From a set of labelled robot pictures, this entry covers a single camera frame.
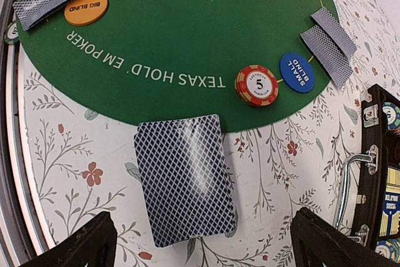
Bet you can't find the boxed card deck in case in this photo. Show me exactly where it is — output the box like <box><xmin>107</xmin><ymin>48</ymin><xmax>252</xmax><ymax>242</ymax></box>
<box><xmin>379</xmin><ymin>166</ymin><xmax>399</xmax><ymax>237</ymax></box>

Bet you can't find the green round poker mat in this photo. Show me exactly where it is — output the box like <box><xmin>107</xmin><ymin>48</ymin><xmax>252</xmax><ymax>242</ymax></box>
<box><xmin>20</xmin><ymin>0</ymin><xmax>336</xmax><ymax>133</ymax></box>

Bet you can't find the blue small blind button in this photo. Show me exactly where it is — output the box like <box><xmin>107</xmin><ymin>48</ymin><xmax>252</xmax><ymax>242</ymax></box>
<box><xmin>279</xmin><ymin>52</ymin><xmax>316</xmax><ymax>93</ymax></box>

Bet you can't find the far left chip row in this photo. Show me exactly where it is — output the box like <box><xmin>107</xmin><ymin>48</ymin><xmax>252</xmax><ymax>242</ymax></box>
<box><xmin>382</xmin><ymin>102</ymin><xmax>400</xmax><ymax>131</ymax></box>

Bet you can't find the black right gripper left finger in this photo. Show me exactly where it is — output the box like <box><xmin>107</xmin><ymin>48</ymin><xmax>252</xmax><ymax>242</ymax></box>
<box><xmin>23</xmin><ymin>211</ymin><xmax>118</xmax><ymax>267</ymax></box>

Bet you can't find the small chip stack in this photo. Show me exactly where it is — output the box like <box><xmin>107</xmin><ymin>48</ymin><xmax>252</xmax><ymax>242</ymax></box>
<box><xmin>234</xmin><ymin>64</ymin><xmax>279</xmax><ymax>107</ymax></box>

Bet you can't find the floral white tablecloth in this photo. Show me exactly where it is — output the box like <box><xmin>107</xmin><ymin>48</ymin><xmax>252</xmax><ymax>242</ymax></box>
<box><xmin>20</xmin><ymin>0</ymin><xmax>399</xmax><ymax>266</ymax></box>

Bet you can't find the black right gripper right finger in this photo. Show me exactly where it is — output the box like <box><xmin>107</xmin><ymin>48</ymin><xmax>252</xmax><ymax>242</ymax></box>
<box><xmin>290</xmin><ymin>208</ymin><xmax>398</xmax><ymax>266</ymax></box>

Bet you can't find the black poker chip case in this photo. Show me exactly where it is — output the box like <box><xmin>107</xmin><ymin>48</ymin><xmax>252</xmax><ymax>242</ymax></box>
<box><xmin>333</xmin><ymin>84</ymin><xmax>399</xmax><ymax>249</ymax></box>

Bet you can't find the orange big blind button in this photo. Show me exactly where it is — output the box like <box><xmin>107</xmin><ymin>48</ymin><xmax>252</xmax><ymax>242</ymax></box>
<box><xmin>64</xmin><ymin>0</ymin><xmax>109</xmax><ymax>26</ymax></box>

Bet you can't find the blue checked card deck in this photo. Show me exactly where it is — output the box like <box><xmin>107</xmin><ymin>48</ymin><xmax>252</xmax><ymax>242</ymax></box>
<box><xmin>134</xmin><ymin>114</ymin><xmax>236</xmax><ymax>248</ymax></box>

